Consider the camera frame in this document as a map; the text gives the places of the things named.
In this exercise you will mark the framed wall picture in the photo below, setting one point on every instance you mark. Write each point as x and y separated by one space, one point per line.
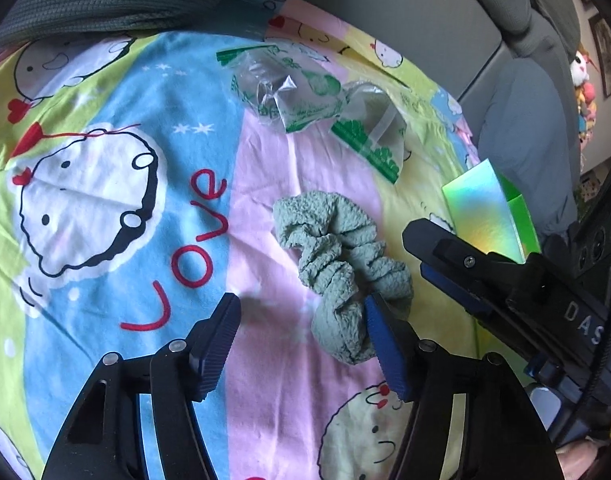
608 55

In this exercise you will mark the cartoon printed blanket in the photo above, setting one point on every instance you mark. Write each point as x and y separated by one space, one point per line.
135 240

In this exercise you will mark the holographic green box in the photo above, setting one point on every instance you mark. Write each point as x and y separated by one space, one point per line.
485 210

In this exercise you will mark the grey sofa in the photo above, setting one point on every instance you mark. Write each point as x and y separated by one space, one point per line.
385 5

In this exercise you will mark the tree-print plastic bag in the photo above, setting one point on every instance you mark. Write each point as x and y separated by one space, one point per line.
375 125

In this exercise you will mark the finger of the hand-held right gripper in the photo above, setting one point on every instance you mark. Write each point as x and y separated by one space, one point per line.
455 255
458 292

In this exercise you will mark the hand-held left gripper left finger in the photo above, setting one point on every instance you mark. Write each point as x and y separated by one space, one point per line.
218 345

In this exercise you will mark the grey textured pillow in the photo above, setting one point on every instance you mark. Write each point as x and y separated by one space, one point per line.
85 0

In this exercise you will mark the green-print plastic bag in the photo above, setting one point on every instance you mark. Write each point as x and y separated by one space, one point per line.
280 85

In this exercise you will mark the blue-grey sofa cushion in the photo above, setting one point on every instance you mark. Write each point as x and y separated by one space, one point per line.
525 140

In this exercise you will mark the green waffle cloth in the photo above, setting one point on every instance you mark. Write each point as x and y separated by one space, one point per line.
335 255

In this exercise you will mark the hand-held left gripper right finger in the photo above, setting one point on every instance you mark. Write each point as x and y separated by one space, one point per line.
385 350

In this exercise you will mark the pile of plush toys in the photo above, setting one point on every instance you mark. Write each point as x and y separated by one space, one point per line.
585 95

